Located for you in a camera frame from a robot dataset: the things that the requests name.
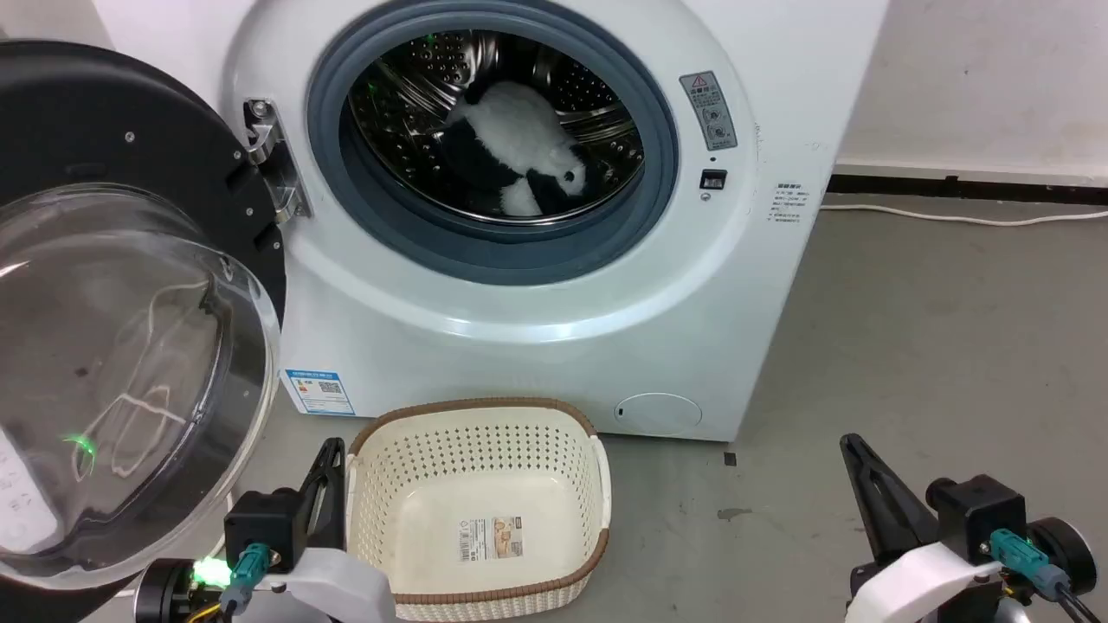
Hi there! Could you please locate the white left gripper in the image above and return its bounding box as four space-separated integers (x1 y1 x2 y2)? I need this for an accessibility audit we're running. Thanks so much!
260 438 397 623

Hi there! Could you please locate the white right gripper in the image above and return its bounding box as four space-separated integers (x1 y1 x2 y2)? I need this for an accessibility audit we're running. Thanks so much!
839 433 1005 623

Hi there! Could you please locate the white front-load washing machine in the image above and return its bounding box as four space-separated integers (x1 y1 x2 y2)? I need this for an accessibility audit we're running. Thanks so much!
91 0 891 444

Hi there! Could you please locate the chrome door hinge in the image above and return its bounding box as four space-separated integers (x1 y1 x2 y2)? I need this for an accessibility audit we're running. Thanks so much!
243 98 312 227

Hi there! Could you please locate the black washer door glass bowl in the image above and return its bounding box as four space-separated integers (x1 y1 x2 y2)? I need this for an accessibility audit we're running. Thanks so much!
0 39 288 623

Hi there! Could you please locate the blue energy label sticker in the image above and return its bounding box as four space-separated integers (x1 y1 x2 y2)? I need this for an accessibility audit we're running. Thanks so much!
283 369 358 418

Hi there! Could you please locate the cream plastic laundry basket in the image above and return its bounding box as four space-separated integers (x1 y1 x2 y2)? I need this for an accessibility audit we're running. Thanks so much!
344 396 613 623

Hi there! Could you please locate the basket product label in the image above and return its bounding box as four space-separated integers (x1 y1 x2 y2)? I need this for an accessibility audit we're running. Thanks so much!
458 516 526 564

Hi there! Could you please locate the round white filter cover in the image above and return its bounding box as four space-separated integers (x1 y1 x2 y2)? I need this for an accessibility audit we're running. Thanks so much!
612 392 705 438

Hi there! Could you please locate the small text sticker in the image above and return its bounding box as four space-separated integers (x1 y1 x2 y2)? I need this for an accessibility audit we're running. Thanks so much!
772 181 808 227

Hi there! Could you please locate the black baseboard strip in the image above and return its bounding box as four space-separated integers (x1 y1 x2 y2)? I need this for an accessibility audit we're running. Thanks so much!
826 173 1108 208

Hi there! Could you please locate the stainless steel washer drum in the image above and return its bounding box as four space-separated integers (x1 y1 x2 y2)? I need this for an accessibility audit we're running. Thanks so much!
346 29 647 228

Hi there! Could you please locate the black white panda plush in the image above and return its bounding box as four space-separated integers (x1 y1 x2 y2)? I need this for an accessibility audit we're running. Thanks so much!
442 80 590 218

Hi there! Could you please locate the grey warning sticker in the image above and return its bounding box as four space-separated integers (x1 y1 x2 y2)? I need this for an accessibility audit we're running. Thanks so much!
680 71 739 153

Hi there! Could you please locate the teal left camera cable plug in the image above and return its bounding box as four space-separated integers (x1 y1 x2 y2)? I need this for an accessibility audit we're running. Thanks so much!
218 543 274 617

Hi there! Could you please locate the teal camera cable plug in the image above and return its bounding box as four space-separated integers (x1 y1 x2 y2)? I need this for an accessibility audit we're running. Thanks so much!
218 543 274 617
989 529 1108 623

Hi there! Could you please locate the teal right camera cable plug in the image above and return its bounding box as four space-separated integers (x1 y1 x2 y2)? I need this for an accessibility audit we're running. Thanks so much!
989 529 1108 623

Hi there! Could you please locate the white floor cable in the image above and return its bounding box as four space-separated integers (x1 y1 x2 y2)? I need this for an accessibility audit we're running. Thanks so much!
817 202 1108 228

